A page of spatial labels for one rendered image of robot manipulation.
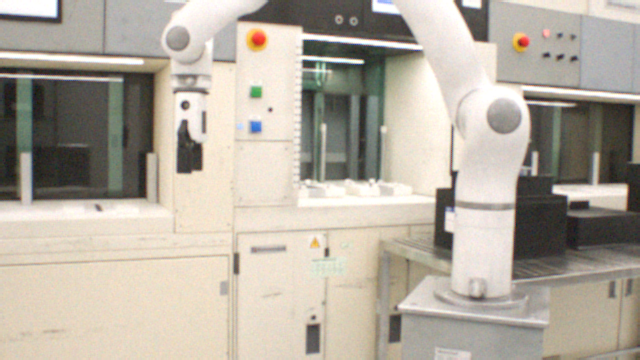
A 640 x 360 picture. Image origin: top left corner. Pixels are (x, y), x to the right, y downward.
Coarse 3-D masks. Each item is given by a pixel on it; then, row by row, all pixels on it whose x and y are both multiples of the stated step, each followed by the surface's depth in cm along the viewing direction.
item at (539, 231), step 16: (448, 192) 171; (448, 208) 170; (528, 208) 157; (544, 208) 159; (560, 208) 161; (448, 224) 170; (528, 224) 157; (544, 224) 159; (560, 224) 162; (448, 240) 171; (528, 240) 158; (544, 240) 160; (560, 240) 162; (512, 256) 156; (528, 256) 158; (544, 256) 160
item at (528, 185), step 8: (528, 168) 158; (456, 176) 173; (520, 176) 158; (528, 176) 158; (536, 176) 160; (544, 176) 161; (552, 176) 162; (520, 184) 159; (528, 184) 160; (536, 184) 161; (544, 184) 162; (552, 184) 164; (520, 192) 159; (528, 192) 160; (536, 192) 162; (544, 192) 163; (552, 192) 164
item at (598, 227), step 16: (576, 208) 188; (592, 208) 192; (608, 208) 193; (576, 224) 172; (592, 224) 173; (608, 224) 176; (624, 224) 178; (576, 240) 172; (592, 240) 173; (608, 240) 176; (624, 240) 179
